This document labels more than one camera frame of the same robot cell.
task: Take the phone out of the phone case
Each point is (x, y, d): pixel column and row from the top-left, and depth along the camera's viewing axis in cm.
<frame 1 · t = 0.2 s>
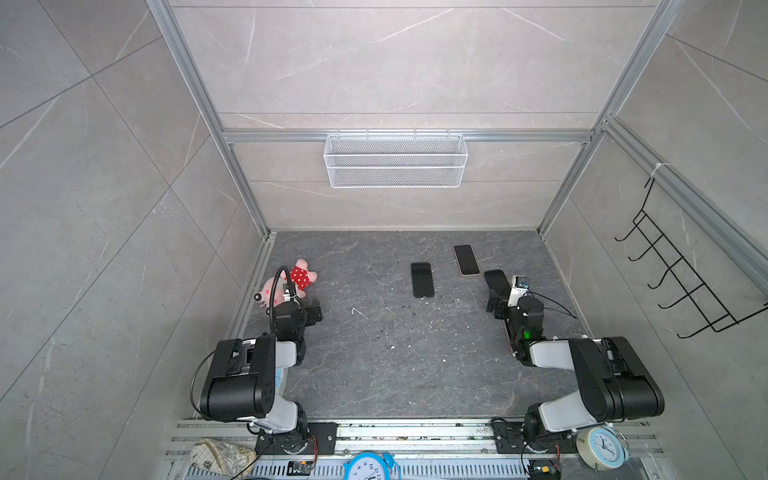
left hand: (301, 297, 94), fingers open
right hand: (510, 291, 93), fingers open
black phone: (422, 279, 106), on the table
phone with pink edge: (467, 260, 113), on the table
pink pig plush toy: (298, 275, 102), point 6 cm above the table

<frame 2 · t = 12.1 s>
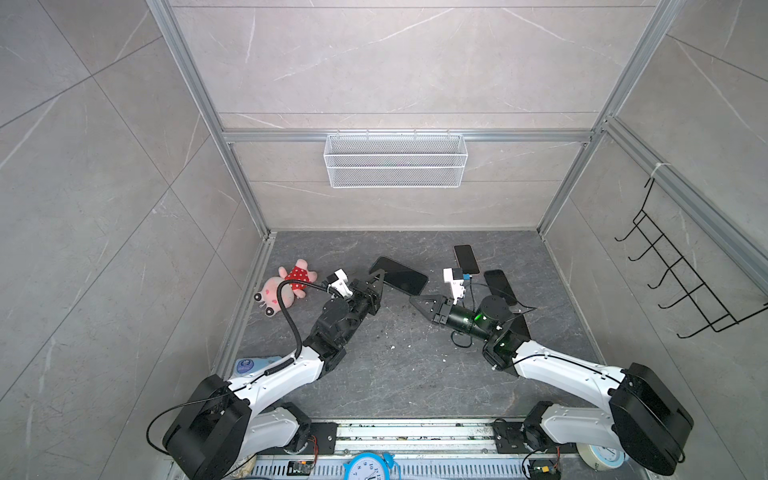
left hand: (389, 268, 72), fingers closed
right hand: (413, 303, 69), fingers closed
black phone: (400, 276, 75), point 27 cm above the table
the other named things where they were.

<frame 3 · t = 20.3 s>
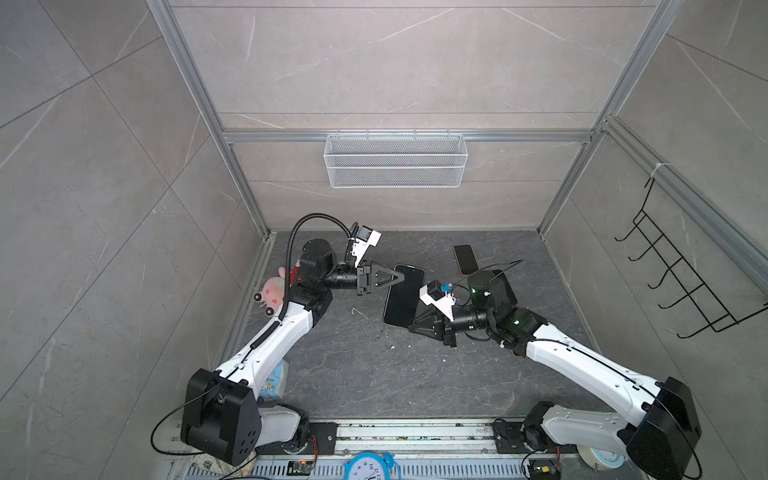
left hand: (405, 278, 65), fingers closed
right hand: (415, 326, 68), fingers closed
black phone: (404, 296, 65), point 33 cm above the table
the other named things where they were.

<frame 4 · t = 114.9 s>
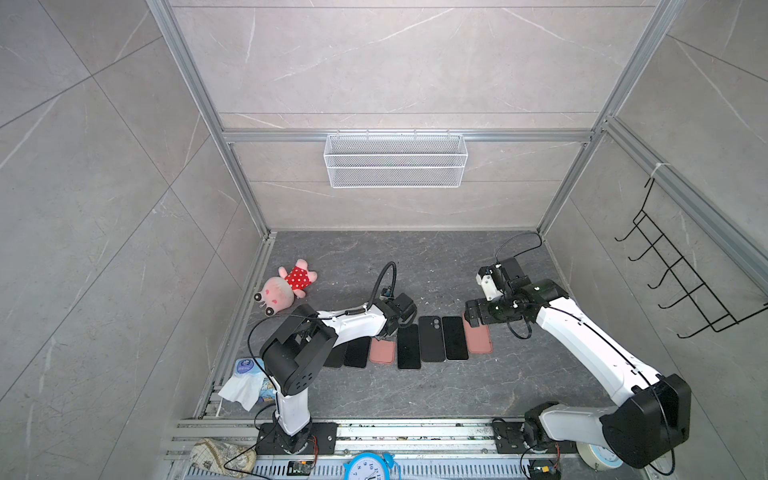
left hand: (385, 324, 93), fingers open
right hand: (484, 312, 81), fingers open
pink phone case: (478, 338, 90), point 3 cm above the table
black phone case: (431, 339, 93), on the table
black phone near right: (408, 346, 90), on the table
pink phone case 2: (382, 351, 90), on the table
